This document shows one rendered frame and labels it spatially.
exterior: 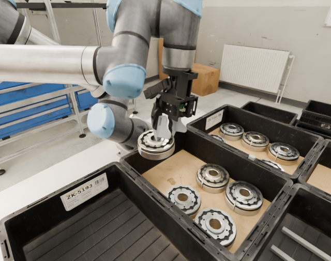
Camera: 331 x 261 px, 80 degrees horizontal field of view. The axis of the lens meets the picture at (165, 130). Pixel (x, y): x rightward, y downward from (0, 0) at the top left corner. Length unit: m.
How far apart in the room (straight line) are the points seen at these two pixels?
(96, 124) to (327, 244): 0.74
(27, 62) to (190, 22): 0.33
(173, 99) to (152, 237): 0.35
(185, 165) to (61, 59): 0.51
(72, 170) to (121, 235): 0.50
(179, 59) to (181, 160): 0.42
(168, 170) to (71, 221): 0.33
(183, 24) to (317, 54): 3.15
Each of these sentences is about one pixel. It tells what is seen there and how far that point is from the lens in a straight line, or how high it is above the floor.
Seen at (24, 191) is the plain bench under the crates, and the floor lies 0.70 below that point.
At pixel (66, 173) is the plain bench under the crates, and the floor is 0.70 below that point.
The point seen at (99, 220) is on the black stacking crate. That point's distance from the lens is 0.62.
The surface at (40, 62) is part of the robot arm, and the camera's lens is 0.46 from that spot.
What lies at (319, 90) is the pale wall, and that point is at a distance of 3.61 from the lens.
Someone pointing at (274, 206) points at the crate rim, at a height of 0.93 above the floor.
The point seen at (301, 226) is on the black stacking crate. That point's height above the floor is 0.83.
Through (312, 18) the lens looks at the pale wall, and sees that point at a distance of 3.51.
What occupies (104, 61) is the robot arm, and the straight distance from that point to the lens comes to 0.40.
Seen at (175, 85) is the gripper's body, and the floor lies 1.16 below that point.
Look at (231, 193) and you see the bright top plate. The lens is 0.64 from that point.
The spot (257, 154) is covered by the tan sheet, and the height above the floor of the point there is 0.83.
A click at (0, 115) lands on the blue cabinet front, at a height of 0.53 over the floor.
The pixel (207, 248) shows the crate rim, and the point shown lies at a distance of 0.45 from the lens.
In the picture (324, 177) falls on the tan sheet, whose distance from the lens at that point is 0.87.
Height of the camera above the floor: 1.32
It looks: 32 degrees down
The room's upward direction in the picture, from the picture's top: straight up
